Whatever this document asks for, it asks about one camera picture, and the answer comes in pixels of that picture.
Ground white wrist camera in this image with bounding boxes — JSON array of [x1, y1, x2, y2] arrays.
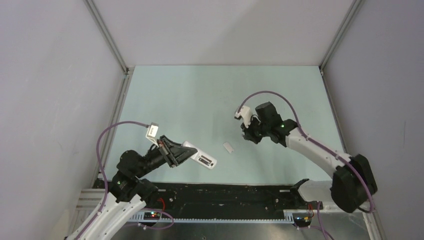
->
[[234, 105, 253, 128], [145, 122, 159, 147]]

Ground white battery cover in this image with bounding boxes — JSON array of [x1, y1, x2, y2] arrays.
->
[[223, 142, 234, 154]]

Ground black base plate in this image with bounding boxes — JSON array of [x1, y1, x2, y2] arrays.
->
[[147, 182, 318, 220]]

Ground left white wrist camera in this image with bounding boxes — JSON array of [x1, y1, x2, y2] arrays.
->
[[145, 122, 159, 147]]

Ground left aluminium frame rail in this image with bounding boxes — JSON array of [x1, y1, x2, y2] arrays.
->
[[83, 0, 134, 169]]

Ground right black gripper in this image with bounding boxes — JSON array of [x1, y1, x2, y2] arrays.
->
[[241, 115, 270, 145]]

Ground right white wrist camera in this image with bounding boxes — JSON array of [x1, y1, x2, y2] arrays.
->
[[234, 105, 253, 128]]

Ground white remote control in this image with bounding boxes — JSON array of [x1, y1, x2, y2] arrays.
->
[[182, 141, 218, 170]]

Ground left controller board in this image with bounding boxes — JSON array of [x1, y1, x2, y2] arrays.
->
[[143, 211, 161, 221]]

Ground aluminium frame rail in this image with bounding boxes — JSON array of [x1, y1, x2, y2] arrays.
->
[[83, 0, 134, 169], [318, 0, 366, 152]]

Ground right aluminium frame rail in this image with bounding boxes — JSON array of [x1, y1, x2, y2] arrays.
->
[[318, 0, 366, 152]]

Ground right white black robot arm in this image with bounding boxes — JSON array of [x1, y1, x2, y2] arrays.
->
[[234, 102, 378, 213]]

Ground controller board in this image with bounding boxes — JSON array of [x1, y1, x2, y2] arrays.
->
[[293, 216, 312, 229], [143, 211, 161, 221]]

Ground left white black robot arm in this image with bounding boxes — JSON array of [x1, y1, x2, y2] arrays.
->
[[67, 135, 199, 240]]

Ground right controller board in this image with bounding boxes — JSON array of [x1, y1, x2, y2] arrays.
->
[[293, 216, 312, 229]]

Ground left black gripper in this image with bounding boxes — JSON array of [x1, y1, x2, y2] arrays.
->
[[135, 134, 198, 178]]

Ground grey slotted cable duct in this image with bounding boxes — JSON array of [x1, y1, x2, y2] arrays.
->
[[127, 211, 294, 224]]

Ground AAA battery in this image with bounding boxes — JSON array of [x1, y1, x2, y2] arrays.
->
[[198, 155, 214, 168]]

